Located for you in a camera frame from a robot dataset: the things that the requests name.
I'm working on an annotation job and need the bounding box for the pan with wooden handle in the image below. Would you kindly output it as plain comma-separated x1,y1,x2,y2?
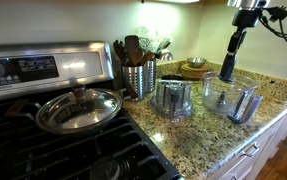
4,99,124,136

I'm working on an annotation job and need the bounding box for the wide perforated steel utensil holder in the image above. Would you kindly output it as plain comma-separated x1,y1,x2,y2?
121,64,148,101

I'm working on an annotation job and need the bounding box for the small dark brown utensil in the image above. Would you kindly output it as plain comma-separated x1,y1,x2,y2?
120,83,139,101

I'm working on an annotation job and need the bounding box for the clear bowl with gray handle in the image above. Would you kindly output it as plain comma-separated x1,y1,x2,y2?
201,71,264,125

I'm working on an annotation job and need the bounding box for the black skillet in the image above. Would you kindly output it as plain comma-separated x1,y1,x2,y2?
161,73,201,83

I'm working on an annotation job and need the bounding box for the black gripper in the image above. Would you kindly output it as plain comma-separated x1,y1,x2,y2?
227,7,263,54

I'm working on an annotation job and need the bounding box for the wooden bowl stack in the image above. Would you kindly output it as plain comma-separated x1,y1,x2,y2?
180,69,213,81
181,63,211,73

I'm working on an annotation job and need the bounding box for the base cabinet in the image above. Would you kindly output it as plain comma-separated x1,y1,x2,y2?
206,99,287,180

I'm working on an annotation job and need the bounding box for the wire whisk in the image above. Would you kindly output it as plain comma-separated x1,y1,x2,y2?
136,26,161,55

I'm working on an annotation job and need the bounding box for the dark gray blade stem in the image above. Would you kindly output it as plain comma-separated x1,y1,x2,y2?
218,51,236,83

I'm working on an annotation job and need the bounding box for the dark wooden spoon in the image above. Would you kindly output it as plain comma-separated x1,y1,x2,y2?
112,39,128,66

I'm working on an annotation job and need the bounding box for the wooden spatula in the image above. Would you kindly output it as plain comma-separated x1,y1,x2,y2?
124,34,144,67

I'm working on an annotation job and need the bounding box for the steel pan lid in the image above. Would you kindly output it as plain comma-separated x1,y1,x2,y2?
35,84,123,135

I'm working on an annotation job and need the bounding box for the slim perforated steel utensil holder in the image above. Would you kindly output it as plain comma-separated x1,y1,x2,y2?
144,59,157,94

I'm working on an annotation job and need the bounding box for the steel ladle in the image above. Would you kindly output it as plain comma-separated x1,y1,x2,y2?
156,49,174,63

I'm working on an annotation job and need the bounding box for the metal drawer handle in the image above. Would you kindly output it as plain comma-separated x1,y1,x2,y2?
242,142,260,158

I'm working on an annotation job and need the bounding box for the under-cabinet light bar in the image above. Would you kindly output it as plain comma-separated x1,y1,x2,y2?
141,0,201,4

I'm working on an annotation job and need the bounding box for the small steel bowl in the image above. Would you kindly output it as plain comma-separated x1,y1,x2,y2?
186,57,207,69

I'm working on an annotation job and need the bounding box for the stainless steel gas stove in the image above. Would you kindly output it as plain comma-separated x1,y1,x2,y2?
0,41,184,180

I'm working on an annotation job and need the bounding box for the light wooden turner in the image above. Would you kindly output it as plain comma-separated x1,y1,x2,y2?
139,51,156,67

